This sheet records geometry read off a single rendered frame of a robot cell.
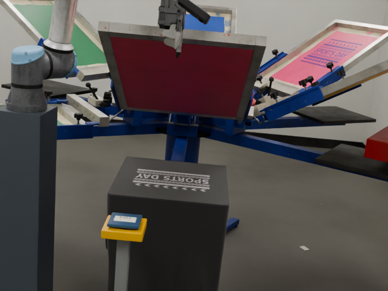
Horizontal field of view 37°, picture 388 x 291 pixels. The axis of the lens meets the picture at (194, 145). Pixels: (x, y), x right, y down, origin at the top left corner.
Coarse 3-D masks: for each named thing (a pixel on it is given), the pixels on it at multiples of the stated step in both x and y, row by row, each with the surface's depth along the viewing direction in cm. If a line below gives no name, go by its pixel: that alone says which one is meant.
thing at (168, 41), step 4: (164, 40) 192; (168, 40) 192; (172, 40) 192; (180, 40) 191; (168, 44) 193; (172, 44) 193; (180, 44) 192; (180, 48) 192; (176, 52) 193; (180, 52) 193; (176, 56) 193
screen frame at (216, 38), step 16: (112, 32) 202; (128, 32) 201; (144, 32) 201; (160, 32) 201; (192, 32) 202; (208, 32) 202; (224, 32) 202; (112, 48) 214; (256, 48) 203; (112, 64) 227; (256, 64) 215; (112, 80) 243; (160, 112) 275; (176, 112) 273; (240, 112) 266
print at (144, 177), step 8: (136, 176) 234; (144, 176) 235; (152, 176) 236; (160, 176) 237; (168, 176) 237; (176, 176) 238; (184, 176) 239; (192, 176) 240; (200, 176) 241; (208, 176) 242; (136, 184) 225; (144, 184) 226; (152, 184) 226; (160, 184) 227; (168, 184) 228; (176, 184) 229; (184, 184) 230; (192, 184) 231; (200, 184) 231; (208, 184) 232
